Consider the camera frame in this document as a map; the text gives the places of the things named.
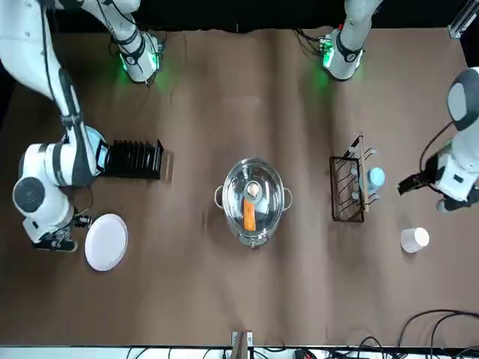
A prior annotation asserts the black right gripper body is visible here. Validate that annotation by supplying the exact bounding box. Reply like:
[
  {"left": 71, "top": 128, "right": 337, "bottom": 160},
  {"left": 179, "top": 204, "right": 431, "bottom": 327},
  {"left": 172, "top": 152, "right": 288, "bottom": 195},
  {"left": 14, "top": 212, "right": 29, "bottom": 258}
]
[{"left": 32, "top": 227, "right": 79, "bottom": 252}]

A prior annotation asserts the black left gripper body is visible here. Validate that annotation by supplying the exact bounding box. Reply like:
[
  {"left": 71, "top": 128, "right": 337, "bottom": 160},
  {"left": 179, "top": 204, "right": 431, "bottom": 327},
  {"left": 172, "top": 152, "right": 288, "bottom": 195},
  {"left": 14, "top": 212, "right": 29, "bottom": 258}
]
[{"left": 419, "top": 153, "right": 450, "bottom": 188}]

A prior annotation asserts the pale pink plate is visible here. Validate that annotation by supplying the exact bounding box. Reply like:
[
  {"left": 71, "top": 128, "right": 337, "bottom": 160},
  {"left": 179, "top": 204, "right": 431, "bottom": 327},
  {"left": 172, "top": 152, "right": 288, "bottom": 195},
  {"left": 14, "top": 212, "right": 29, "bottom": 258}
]
[{"left": 84, "top": 213, "right": 129, "bottom": 272}]

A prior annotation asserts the light blue cup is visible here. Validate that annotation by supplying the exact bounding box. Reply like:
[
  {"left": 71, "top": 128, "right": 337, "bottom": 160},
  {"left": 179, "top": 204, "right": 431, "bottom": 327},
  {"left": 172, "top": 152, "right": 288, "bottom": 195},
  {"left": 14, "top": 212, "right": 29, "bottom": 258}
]
[{"left": 366, "top": 167, "right": 386, "bottom": 196}]

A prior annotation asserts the pale pink cup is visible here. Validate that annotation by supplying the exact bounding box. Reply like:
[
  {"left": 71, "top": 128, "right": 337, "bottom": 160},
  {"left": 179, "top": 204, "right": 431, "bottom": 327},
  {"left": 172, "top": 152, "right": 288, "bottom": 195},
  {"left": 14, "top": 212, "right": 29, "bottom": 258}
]
[{"left": 400, "top": 227, "right": 430, "bottom": 254}]

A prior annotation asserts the black plate drying rack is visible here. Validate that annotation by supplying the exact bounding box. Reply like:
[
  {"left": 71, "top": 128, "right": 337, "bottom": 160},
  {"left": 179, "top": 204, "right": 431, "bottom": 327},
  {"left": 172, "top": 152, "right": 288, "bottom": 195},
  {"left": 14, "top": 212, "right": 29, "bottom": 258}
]
[{"left": 99, "top": 138, "right": 165, "bottom": 180}]

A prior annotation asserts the aluminium table corner profile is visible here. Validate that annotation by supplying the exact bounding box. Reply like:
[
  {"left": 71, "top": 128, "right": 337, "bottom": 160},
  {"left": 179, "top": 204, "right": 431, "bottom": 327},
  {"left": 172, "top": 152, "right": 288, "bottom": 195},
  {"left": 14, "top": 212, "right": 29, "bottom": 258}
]
[{"left": 448, "top": 0, "right": 479, "bottom": 38}]

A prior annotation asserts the steel pot with glass lid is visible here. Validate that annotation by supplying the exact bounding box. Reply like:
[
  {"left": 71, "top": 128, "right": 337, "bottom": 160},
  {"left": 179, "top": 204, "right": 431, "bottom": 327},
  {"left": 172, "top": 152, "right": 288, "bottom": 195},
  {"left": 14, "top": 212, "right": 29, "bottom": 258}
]
[{"left": 214, "top": 157, "right": 293, "bottom": 248}]

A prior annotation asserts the orange carrot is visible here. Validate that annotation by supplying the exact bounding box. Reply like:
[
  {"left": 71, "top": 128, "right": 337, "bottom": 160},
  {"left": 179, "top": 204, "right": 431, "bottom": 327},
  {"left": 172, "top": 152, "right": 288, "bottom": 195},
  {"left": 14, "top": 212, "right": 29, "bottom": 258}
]
[{"left": 242, "top": 197, "right": 257, "bottom": 232}]

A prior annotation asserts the black wire cup holder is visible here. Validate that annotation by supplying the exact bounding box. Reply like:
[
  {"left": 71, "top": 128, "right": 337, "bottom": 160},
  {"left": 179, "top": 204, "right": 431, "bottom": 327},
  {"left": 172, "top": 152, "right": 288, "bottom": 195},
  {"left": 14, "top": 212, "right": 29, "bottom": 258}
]
[{"left": 329, "top": 134, "right": 379, "bottom": 224}]

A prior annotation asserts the aluminium frame post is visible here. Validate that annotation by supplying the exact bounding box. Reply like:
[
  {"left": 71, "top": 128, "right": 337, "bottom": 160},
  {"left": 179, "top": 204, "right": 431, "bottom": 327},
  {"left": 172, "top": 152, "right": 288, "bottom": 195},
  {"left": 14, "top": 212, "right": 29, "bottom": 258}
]
[{"left": 231, "top": 331, "right": 254, "bottom": 359}]

